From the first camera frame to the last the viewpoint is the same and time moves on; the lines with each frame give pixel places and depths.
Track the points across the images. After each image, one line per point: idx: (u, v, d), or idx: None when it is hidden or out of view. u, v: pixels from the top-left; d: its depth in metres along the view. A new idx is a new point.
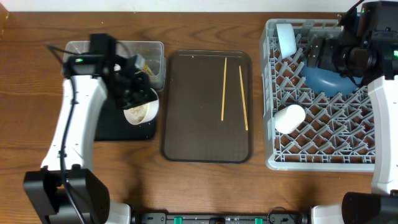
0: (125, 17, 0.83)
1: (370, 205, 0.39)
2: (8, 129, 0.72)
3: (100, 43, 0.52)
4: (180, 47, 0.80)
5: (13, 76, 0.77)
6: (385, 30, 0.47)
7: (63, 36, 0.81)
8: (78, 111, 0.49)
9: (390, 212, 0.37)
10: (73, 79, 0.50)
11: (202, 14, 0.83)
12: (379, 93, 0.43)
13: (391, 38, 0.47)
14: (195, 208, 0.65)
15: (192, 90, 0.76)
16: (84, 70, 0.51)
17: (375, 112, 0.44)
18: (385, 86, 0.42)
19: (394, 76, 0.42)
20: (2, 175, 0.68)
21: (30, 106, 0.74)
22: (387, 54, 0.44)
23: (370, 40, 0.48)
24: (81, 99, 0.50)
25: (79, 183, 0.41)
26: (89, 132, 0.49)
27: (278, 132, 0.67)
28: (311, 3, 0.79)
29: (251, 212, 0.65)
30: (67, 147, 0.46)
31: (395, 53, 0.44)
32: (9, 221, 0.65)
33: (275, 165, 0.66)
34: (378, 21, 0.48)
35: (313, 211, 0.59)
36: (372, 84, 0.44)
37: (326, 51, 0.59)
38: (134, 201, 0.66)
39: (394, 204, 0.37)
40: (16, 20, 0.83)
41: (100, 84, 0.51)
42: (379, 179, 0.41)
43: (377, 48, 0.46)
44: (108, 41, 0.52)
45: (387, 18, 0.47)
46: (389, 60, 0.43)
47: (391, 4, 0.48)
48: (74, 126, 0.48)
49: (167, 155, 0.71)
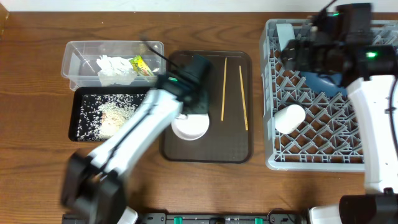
0: (125, 17, 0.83)
1: (368, 204, 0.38)
2: (8, 129, 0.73)
3: (198, 65, 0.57)
4: (180, 47, 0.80)
5: (13, 76, 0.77)
6: (359, 32, 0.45)
7: (63, 37, 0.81)
8: (150, 122, 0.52)
9: (387, 210, 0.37)
10: (157, 94, 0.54)
11: (203, 14, 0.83)
12: (358, 93, 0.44)
13: (364, 41, 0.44)
14: (195, 207, 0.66)
15: None
16: (170, 88, 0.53)
17: (357, 112, 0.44)
18: (364, 88, 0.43)
19: (370, 77, 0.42)
20: (3, 175, 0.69)
21: (30, 104, 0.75)
22: (362, 56, 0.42)
23: (344, 43, 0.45)
24: (155, 113, 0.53)
25: (114, 186, 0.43)
26: (145, 148, 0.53)
27: (278, 132, 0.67)
28: (312, 3, 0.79)
29: (251, 212, 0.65)
30: (122, 147, 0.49)
31: (369, 54, 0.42)
32: (8, 221, 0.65)
33: (275, 165, 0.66)
34: (351, 23, 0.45)
35: (310, 212, 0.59)
36: (352, 86, 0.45)
37: (300, 54, 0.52)
38: (134, 201, 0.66)
39: (389, 201, 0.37)
40: (16, 20, 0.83)
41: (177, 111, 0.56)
42: (370, 179, 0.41)
43: (351, 51, 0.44)
44: (204, 65, 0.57)
45: (357, 20, 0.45)
46: (364, 62, 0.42)
47: (363, 7, 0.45)
48: (137, 139, 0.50)
49: (167, 155, 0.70)
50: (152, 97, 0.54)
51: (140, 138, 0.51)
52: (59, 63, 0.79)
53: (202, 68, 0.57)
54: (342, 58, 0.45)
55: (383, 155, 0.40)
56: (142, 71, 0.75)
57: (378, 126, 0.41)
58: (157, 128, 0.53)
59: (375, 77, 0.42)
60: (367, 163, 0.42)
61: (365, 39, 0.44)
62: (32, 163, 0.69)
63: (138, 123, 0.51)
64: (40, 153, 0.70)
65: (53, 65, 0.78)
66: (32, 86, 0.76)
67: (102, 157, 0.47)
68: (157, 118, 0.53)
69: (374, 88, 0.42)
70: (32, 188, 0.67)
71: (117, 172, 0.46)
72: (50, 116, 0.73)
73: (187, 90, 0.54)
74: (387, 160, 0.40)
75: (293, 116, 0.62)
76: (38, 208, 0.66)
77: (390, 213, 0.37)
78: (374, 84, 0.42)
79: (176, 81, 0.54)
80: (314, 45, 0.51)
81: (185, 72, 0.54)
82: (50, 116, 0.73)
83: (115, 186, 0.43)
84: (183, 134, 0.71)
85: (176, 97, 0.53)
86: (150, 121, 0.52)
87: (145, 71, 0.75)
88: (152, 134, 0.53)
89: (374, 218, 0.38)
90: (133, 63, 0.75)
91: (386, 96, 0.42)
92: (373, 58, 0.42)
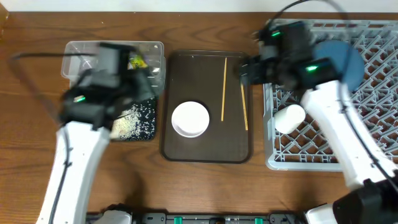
0: (125, 17, 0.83)
1: (354, 200, 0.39)
2: (7, 129, 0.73)
3: (107, 58, 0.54)
4: (180, 47, 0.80)
5: (13, 76, 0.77)
6: (298, 50, 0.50)
7: (63, 37, 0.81)
8: (74, 171, 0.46)
9: (372, 200, 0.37)
10: (71, 126, 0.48)
11: (203, 14, 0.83)
12: (311, 105, 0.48)
13: (306, 56, 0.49)
14: (195, 207, 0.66)
15: (192, 90, 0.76)
16: (86, 109, 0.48)
17: (320, 121, 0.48)
18: (313, 96, 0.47)
19: (318, 86, 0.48)
20: (2, 175, 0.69)
21: (29, 104, 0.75)
22: (305, 72, 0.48)
23: (288, 59, 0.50)
24: (74, 158, 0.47)
25: None
26: (88, 186, 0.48)
27: (278, 132, 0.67)
28: (312, 3, 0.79)
29: (251, 212, 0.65)
30: (58, 215, 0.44)
31: (310, 68, 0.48)
32: (8, 221, 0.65)
33: (275, 165, 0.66)
34: (290, 42, 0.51)
35: (308, 216, 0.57)
36: (305, 99, 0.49)
37: (252, 69, 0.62)
38: (134, 201, 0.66)
39: (370, 191, 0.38)
40: (16, 20, 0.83)
41: (102, 133, 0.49)
42: (348, 176, 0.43)
43: (295, 69, 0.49)
44: (117, 55, 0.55)
45: (293, 39, 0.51)
46: (304, 75, 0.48)
47: (298, 28, 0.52)
48: (68, 200, 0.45)
49: (167, 155, 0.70)
50: (63, 139, 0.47)
51: (73, 193, 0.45)
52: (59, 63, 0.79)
53: (114, 61, 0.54)
54: (288, 75, 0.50)
55: (351, 151, 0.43)
56: None
57: (340, 129, 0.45)
58: (90, 165, 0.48)
59: (322, 85, 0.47)
60: (344, 166, 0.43)
61: (305, 54, 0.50)
62: (31, 163, 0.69)
63: (61, 180, 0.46)
64: (40, 153, 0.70)
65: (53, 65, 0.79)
66: (32, 86, 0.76)
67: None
68: (81, 160, 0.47)
69: (321, 96, 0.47)
70: (32, 188, 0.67)
71: None
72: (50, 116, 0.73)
73: (103, 103, 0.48)
74: (356, 154, 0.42)
75: (293, 116, 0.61)
76: (38, 208, 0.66)
77: (375, 201, 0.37)
78: (321, 92, 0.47)
79: (86, 98, 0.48)
80: (262, 59, 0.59)
81: (96, 78, 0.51)
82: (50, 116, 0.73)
83: None
84: (183, 131, 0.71)
85: (93, 117, 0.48)
86: (73, 170, 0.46)
87: None
88: (94, 155, 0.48)
89: (365, 211, 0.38)
90: None
91: (337, 98, 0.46)
92: (314, 71, 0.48)
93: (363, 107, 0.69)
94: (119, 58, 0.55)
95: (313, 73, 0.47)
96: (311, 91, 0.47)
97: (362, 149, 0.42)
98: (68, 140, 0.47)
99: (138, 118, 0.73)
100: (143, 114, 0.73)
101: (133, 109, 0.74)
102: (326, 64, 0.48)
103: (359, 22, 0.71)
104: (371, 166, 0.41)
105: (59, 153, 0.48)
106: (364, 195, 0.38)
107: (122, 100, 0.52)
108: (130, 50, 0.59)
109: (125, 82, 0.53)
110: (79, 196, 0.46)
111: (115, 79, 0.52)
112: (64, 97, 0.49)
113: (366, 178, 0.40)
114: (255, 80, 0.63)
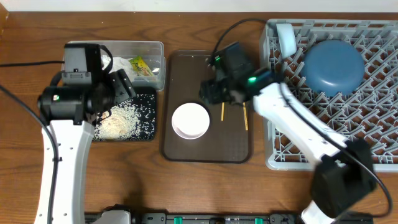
0: (125, 17, 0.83)
1: (321, 180, 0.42)
2: (7, 129, 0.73)
3: (78, 55, 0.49)
4: (180, 47, 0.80)
5: (12, 76, 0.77)
6: (240, 67, 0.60)
7: (63, 37, 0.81)
8: (65, 166, 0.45)
9: (331, 172, 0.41)
10: (53, 125, 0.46)
11: (203, 14, 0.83)
12: (266, 111, 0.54)
13: (246, 71, 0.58)
14: (195, 207, 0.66)
15: (192, 90, 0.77)
16: (66, 106, 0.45)
17: (277, 124, 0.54)
18: (261, 101, 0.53)
19: (259, 94, 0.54)
20: (2, 175, 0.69)
21: (29, 104, 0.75)
22: (250, 88, 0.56)
23: (234, 78, 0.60)
24: (64, 154, 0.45)
25: None
26: (82, 178, 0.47)
27: (278, 132, 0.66)
28: (312, 3, 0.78)
29: (251, 212, 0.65)
30: (56, 211, 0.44)
31: (252, 81, 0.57)
32: (9, 221, 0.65)
33: (275, 165, 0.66)
34: (231, 63, 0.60)
35: (305, 218, 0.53)
36: (257, 109, 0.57)
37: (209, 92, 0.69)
38: (134, 201, 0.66)
39: (326, 165, 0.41)
40: (16, 20, 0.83)
41: (86, 127, 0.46)
42: (310, 158, 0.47)
43: (242, 84, 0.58)
44: (86, 52, 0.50)
45: (232, 60, 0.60)
46: (251, 90, 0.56)
47: (236, 51, 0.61)
48: (63, 192, 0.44)
49: (167, 155, 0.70)
50: (48, 135, 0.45)
51: (67, 186, 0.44)
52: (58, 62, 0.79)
53: (85, 58, 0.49)
54: (238, 92, 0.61)
55: (304, 135, 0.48)
56: (142, 71, 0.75)
57: (289, 121, 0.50)
58: (81, 156, 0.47)
59: (265, 90, 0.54)
60: (306, 150, 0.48)
61: (244, 70, 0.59)
62: (31, 163, 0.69)
63: (53, 176, 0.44)
64: (40, 154, 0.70)
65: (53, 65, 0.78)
66: (32, 86, 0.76)
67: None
68: (71, 155, 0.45)
69: (267, 100, 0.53)
70: (32, 188, 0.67)
71: None
72: None
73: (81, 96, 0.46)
74: (309, 136, 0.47)
75: None
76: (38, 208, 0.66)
77: (334, 173, 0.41)
78: (265, 96, 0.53)
79: (63, 95, 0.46)
80: (217, 81, 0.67)
81: (70, 76, 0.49)
82: None
83: None
84: (183, 132, 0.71)
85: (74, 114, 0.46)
86: (63, 166, 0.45)
87: (145, 71, 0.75)
88: (81, 147, 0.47)
89: (330, 185, 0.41)
90: (133, 63, 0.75)
91: (280, 96, 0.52)
92: (254, 82, 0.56)
93: (363, 107, 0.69)
94: (87, 55, 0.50)
95: (254, 84, 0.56)
96: (259, 96, 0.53)
97: (313, 132, 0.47)
98: (53, 137, 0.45)
99: (138, 119, 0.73)
100: (143, 114, 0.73)
101: (133, 109, 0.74)
102: (264, 75, 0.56)
103: (359, 22, 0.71)
104: (323, 143, 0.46)
105: (46, 150, 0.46)
106: (321, 168, 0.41)
107: (101, 98, 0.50)
108: (98, 47, 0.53)
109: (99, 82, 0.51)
110: (74, 188, 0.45)
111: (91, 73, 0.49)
112: (41, 97, 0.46)
113: (322, 155, 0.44)
114: (214, 100, 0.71)
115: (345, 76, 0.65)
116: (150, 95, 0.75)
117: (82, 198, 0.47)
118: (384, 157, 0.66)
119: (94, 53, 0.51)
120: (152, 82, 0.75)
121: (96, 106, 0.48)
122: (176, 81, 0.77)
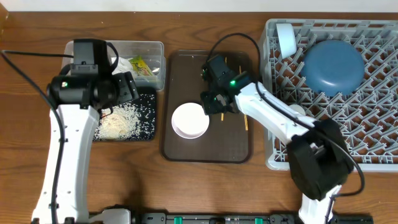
0: (125, 17, 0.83)
1: (294, 158, 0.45)
2: (7, 129, 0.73)
3: (86, 50, 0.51)
4: (180, 47, 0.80)
5: (12, 76, 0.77)
6: (224, 74, 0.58)
7: (63, 37, 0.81)
8: (70, 147, 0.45)
9: (301, 150, 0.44)
10: (61, 109, 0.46)
11: (202, 14, 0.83)
12: (245, 106, 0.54)
13: (229, 78, 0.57)
14: (195, 207, 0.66)
15: (192, 90, 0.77)
16: (72, 93, 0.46)
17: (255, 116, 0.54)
18: (241, 99, 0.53)
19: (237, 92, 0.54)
20: (2, 175, 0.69)
21: (29, 104, 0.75)
22: (230, 91, 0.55)
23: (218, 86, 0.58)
24: (70, 135, 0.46)
25: None
26: (86, 161, 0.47)
27: None
28: (311, 3, 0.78)
29: (251, 212, 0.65)
30: (60, 191, 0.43)
31: (232, 83, 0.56)
32: (9, 221, 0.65)
33: (275, 165, 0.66)
34: (215, 72, 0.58)
35: (301, 216, 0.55)
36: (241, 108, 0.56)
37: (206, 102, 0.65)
38: (134, 201, 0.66)
39: (296, 145, 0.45)
40: (16, 20, 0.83)
41: (91, 112, 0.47)
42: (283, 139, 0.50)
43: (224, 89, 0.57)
44: (94, 46, 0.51)
45: (216, 68, 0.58)
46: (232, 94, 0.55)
47: (217, 60, 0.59)
48: (67, 173, 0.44)
49: (167, 155, 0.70)
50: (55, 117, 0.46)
51: (72, 167, 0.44)
52: (58, 62, 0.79)
53: (93, 53, 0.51)
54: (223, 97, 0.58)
55: (276, 121, 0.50)
56: (142, 71, 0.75)
57: (264, 111, 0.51)
58: (86, 139, 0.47)
59: (243, 89, 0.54)
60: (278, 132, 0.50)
61: (227, 76, 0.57)
62: (31, 163, 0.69)
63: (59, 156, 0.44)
64: (40, 154, 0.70)
65: (53, 65, 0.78)
66: (32, 86, 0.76)
67: (46, 218, 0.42)
68: (76, 136, 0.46)
69: (245, 94, 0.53)
70: (31, 188, 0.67)
71: (71, 219, 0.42)
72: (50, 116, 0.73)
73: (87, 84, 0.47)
74: (281, 122, 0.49)
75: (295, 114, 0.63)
76: None
77: (303, 151, 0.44)
78: (244, 91, 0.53)
79: (71, 82, 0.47)
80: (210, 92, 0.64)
81: (78, 66, 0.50)
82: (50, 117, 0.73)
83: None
84: (183, 131, 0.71)
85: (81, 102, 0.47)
86: (69, 146, 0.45)
87: (145, 71, 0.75)
88: (86, 132, 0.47)
89: (301, 162, 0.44)
90: (133, 63, 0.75)
91: (255, 92, 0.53)
92: (234, 84, 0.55)
93: (363, 107, 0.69)
94: (95, 50, 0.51)
95: (234, 86, 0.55)
96: (237, 96, 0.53)
97: (282, 116, 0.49)
98: (61, 120, 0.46)
99: (138, 119, 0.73)
100: (143, 114, 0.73)
101: (133, 109, 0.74)
102: (244, 78, 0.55)
103: (359, 22, 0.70)
104: (294, 126, 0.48)
105: (53, 132, 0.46)
106: (296, 149, 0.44)
107: (107, 91, 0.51)
108: (106, 45, 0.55)
109: (105, 76, 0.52)
110: (79, 168, 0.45)
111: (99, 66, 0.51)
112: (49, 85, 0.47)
113: (292, 135, 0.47)
114: (208, 111, 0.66)
115: (345, 76, 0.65)
116: (150, 95, 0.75)
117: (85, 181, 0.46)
118: (384, 157, 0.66)
119: (101, 48, 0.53)
120: (152, 82, 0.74)
121: (102, 96, 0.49)
122: (176, 81, 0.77)
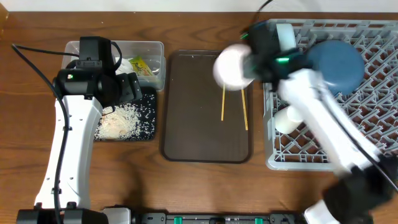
0: (125, 17, 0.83)
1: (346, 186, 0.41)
2: (7, 129, 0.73)
3: (91, 46, 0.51)
4: (180, 47, 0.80)
5: (12, 76, 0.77)
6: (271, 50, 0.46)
7: (63, 37, 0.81)
8: (74, 134, 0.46)
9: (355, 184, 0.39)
10: (66, 100, 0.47)
11: (203, 14, 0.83)
12: (291, 98, 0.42)
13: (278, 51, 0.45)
14: (195, 207, 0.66)
15: (192, 90, 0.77)
16: (75, 87, 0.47)
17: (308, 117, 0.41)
18: (294, 81, 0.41)
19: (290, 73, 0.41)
20: (2, 175, 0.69)
21: (28, 104, 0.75)
22: (278, 65, 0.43)
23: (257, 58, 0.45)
24: (74, 124, 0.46)
25: (78, 210, 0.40)
26: (89, 150, 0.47)
27: (278, 132, 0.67)
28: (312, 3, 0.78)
29: (251, 212, 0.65)
30: (63, 177, 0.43)
31: (282, 59, 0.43)
32: (8, 221, 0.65)
33: (275, 165, 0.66)
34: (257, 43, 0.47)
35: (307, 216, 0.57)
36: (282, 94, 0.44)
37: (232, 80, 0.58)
38: (134, 201, 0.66)
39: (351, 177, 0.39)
40: (16, 20, 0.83)
41: (95, 104, 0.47)
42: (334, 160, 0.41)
43: (268, 64, 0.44)
44: (99, 43, 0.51)
45: (263, 37, 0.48)
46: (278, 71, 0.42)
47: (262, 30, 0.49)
48: (70, 159, 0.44)
49: (167, 155, 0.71)
50: (60, 107, 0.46)
51: (75, 154, 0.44)
52: (58, 63, 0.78)
53: (97, 49, 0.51)
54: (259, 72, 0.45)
55: (333, 135, 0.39)
56: (142, 71, 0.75)
57: (321, 119, 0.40)
58: (89, 128, 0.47)
59: (296, 73, 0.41)
60: (326, 147, 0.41)
61: (273, 47, 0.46)
62: (31, 163, 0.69)
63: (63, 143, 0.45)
64: (40, 153, 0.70)
65: (53, 65, 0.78)
66: (31, 86, 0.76)
67: (48, 203, 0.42)
68: (79, 125, 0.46)
69: (300, 86, 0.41)
70: (31, 188, 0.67)
71: (74, 204, 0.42)
72: (50, 116, 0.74)
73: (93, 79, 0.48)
74: (339, 138, 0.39)
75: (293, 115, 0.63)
76: None
77: (359, 186, 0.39)
78: (299, 80, 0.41)
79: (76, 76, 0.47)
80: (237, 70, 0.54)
81: (83, 61, 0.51)
82: (50, 117, 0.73)
83: (79, 209, 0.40)
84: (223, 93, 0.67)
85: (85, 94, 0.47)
86: (73, 134, 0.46)
87: (145, 71, 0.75)
88: (89, 123, 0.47)
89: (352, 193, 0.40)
90: (133, 63, 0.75)
91: (311, 86, 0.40)
92: (285, 61, 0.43)
93: (363, 107, 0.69)
94: (100, 46, 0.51)
95: (286, 63, 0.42)
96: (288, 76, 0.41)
97: (343, 135, 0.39)
98: (66, 109, 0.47)
99: (138, 119, 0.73)
100: (143, 114, 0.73)
101: (133, 109, 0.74)
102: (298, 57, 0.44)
103: (359, 22, 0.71)
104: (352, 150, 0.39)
105: (58, 121, 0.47)
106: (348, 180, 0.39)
107: (111, 89, 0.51)
108: (111, 44, 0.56)
109: (109, 73, 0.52)
110: (82, 155, 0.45)
111: (104, 63, 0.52)
112: (54, 80, 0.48)
113: (350, 163, 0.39)
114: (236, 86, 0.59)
115: (346, 76, 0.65)
116: (151, 95, 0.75)
117: (87, 170, 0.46)
118: None
119: (105, 46, 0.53)
120: (152, 82, 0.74)
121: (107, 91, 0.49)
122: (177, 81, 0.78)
